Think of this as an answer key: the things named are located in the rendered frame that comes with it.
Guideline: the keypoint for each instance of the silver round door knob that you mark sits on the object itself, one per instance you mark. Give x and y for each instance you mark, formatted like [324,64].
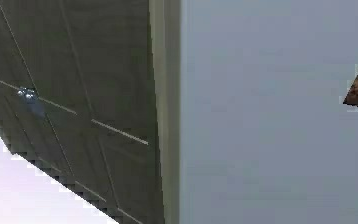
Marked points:
[28,94]

